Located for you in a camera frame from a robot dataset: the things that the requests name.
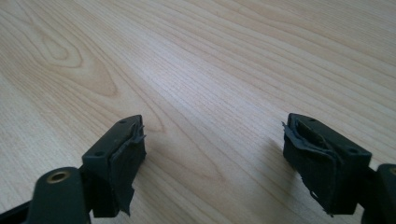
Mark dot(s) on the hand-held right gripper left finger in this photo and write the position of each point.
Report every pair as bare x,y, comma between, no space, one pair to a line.
115,165

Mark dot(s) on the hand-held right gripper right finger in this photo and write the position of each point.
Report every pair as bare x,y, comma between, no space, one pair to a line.
330,168

